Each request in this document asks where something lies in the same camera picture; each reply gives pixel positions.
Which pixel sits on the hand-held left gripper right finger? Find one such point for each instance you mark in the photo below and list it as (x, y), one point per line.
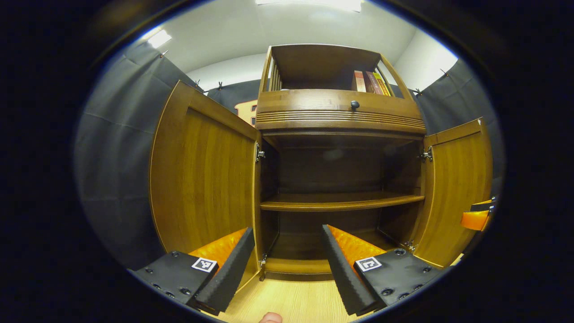
(341, 273)

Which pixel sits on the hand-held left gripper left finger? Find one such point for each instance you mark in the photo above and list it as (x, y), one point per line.
(228, 273)

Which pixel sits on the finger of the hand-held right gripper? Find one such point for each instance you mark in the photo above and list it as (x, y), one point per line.
(474, 220)
(484, 206)

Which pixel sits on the wooden shoe cabinet door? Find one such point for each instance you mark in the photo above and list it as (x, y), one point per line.
(453, 188)
(202, 188)

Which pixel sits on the wooden double-door shoe cabinet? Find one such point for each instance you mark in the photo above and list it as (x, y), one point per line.
(323, 63)

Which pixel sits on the metal door hinge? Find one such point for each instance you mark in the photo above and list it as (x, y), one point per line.
(260, 154)
(409, 246)
(427, 154)
(263, 260)

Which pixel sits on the wooden cabinet drawer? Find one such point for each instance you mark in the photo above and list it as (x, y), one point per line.
(305, 105)

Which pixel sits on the wooden inner shelf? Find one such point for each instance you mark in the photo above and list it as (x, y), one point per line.
(341, 202)

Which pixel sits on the yellow book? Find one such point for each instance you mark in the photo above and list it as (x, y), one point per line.
(382, 85)

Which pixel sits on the black backdrop cloth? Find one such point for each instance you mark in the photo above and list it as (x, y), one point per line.
(116, 157)

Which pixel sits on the black round drawer knob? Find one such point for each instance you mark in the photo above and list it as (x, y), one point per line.
(354, 105)

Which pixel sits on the dark brown book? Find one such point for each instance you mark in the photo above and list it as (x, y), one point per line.
(373, 83)

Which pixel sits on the long ceiling light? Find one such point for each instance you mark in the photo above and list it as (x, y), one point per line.
(159, 39)

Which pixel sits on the wide ceiling light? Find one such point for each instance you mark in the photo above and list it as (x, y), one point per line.
(309, 3)

